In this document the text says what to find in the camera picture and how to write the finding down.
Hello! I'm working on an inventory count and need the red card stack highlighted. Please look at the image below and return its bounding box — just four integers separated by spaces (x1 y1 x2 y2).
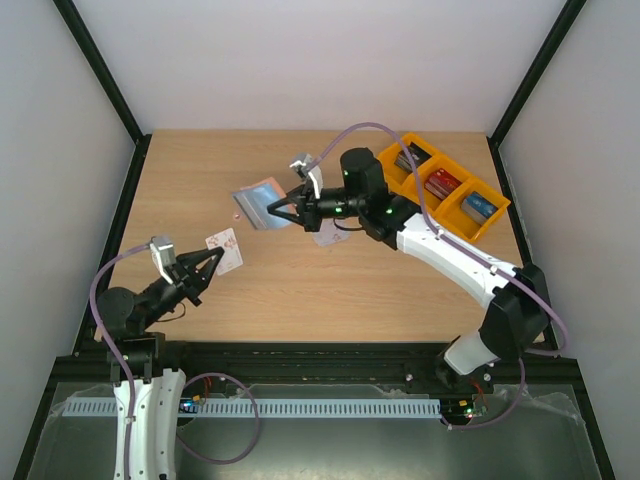
424 168 462 200

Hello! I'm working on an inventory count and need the left black frame post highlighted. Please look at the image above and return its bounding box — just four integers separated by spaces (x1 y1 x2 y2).
52 0 151 146

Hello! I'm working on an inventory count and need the black frame post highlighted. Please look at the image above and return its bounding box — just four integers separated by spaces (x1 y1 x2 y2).
489 0 589 146
52 0 151 146

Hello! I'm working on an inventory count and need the white slotted cable duct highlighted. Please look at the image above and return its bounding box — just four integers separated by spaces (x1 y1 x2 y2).
53 396 443 420

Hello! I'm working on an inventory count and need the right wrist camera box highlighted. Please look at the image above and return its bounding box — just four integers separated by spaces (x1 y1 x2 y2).
289 153 324 199

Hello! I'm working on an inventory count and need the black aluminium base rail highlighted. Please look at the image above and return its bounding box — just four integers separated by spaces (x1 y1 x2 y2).
49 341 586 396

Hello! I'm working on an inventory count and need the right black frame post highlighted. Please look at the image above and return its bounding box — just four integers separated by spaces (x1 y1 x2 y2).
489 0 589 146

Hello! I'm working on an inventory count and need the yellow bin with red cards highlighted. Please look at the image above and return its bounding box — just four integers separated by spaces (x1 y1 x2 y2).
400 154 473 217

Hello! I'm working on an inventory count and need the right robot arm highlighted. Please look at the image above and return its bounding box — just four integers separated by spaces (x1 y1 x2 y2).
267 148 550 392

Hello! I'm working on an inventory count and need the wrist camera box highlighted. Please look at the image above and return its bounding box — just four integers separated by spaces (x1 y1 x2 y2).
149 235 176 285
289 153 324 199

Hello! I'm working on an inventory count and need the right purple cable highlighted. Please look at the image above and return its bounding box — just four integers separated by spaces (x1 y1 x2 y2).
309 121 569 432

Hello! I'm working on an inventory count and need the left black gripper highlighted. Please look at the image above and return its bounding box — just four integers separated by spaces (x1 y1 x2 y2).
141 245 224 329

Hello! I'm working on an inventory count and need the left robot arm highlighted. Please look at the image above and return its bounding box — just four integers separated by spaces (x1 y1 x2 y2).
89 243 225 479

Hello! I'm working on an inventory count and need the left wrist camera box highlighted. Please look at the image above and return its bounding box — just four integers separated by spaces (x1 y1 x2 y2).
149 235 176 285

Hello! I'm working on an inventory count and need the pink leather card holder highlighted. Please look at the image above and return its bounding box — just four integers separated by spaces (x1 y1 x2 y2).
232 177 290 231

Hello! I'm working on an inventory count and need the yellow bin with black cards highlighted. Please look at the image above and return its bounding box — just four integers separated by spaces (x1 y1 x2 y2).
377 132 441 194

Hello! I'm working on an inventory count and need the blue card stack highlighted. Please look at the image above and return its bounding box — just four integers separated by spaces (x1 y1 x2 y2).
460 191 498 225

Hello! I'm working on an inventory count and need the black card stack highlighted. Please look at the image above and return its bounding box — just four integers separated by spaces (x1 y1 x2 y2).
394 142 432 173

